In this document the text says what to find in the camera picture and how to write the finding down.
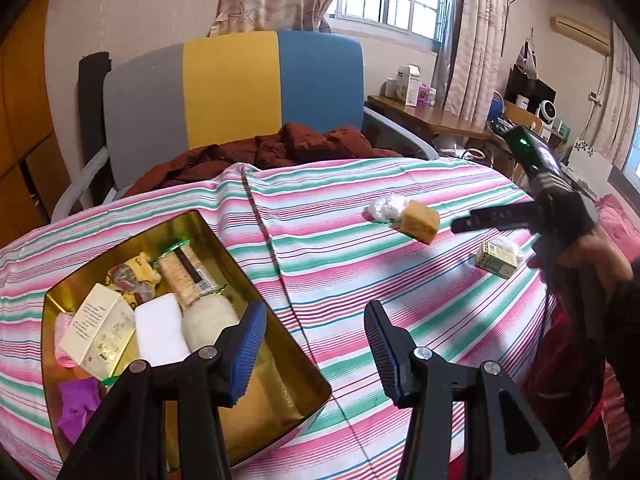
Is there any cracker packet with dark band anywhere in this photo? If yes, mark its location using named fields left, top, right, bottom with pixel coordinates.
left=150, top=240, right=228, bottom=311

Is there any white flower print box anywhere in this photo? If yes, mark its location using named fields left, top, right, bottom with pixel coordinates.
left=567, top=137, right=613, bottom=196

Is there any cream cardboard box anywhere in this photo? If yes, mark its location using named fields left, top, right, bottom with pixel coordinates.
left=59, top=283, right=137, bottom=380

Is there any pink blanket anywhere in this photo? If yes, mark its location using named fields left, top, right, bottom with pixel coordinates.
left=592, top=192, right=640, bottom=261

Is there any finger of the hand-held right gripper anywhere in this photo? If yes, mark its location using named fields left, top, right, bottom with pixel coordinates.
left=451, top=204, right=542, bottom=234

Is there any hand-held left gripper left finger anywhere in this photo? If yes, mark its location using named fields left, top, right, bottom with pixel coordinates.
left=57, top=301, right=268, bottom=480

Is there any small green box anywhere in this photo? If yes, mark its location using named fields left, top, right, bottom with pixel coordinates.
left=474, top=240, right=521, bottom=280

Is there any white air conditioner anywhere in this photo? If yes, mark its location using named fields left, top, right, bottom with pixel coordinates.
left=550, top=15, right=613, bottom=56

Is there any red-brown jacket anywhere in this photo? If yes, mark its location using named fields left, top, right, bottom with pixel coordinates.
left=122, top=122, right=403, bottom=198

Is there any orange wooden wardrobe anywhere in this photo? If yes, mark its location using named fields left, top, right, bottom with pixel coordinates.
left=0, top=0, right=71, bottom=248

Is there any red garment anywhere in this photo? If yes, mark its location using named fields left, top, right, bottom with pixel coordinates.
left=520, top=305, right=608, bottom=466

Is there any pink hair roller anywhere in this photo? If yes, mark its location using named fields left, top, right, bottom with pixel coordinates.
left=54, top=311, right=81, bottom=368

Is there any yellow cake block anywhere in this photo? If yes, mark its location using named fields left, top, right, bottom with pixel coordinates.
left=398, top=200, right=441, bottom=246

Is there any purple crumpled wrapper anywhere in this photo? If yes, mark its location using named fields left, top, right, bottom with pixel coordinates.
left=56, top=377, right=103, bottom=446

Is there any white foam sponge block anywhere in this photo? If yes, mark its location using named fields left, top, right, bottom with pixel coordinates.
left=134, top=293, right=193, bottom=367

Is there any crumpled white plastic bag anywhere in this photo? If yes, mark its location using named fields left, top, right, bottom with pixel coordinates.
left=367, top=194, right=408, bottom=224
left=495, top=235, right=527, bottom=266

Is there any wooden desk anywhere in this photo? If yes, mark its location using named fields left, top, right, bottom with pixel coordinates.
left=366, top=95, right=493, bottom=146

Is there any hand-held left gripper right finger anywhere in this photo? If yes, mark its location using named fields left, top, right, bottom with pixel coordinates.
left=363, top=300, right=573, bottom=480

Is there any grey yellow blue chair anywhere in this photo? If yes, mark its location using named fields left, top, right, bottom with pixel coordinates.
left=50, top=30, right=441, bottom=221

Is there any side window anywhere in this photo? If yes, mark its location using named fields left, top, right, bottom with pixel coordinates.
left=620, top=100, right=640, bottom=186

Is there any person's right forearm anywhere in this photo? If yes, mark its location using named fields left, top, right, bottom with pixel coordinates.
left=597, top=260, right=640, bottom=376

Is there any white rice roll packet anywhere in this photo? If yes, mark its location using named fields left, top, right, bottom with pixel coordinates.
left=181, top=294, right=243, bottom=356

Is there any pink green striped tablecloth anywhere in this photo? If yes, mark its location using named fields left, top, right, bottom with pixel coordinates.
left=0, top=156, right=566, bottom=480

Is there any person's right hand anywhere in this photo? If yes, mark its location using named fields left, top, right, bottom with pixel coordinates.
left=529, top=232, right=634, bottom=342

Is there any gold metal tray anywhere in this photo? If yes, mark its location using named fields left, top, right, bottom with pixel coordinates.
left=41, top=211, right=332, bottom=473

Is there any yellow wrapped snack packet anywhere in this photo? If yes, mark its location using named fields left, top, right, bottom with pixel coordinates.
left=106, top=252, right=162, bottom=308

